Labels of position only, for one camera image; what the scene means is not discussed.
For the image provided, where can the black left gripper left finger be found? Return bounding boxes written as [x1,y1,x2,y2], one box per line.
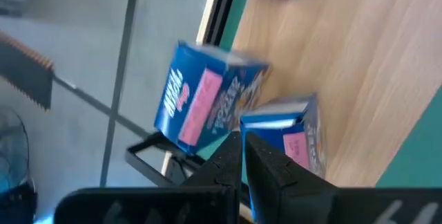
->
[179,130,243,187]

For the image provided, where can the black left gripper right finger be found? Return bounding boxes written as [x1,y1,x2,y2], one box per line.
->
[244,132,338,224]

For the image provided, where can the blue cereal box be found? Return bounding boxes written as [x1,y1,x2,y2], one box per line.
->
[153,39,272,156]
[240,93,327,180]

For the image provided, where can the wooden board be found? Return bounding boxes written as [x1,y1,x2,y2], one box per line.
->
[220,0,442,187]

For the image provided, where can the black computer case blue lights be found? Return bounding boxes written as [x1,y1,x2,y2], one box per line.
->
[0,180,38,224]

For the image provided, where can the dark floor mat striped edge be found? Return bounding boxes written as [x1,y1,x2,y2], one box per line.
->
[0,32,55,111]

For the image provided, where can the black metal table frame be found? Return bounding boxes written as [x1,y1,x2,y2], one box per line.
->
[124,0,242,189]

